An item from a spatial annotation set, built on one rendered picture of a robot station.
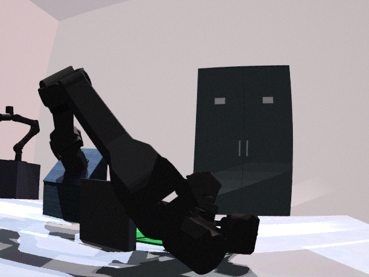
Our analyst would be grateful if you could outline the green circuit board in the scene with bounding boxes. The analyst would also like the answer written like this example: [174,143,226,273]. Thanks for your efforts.
[136,229,163,246]

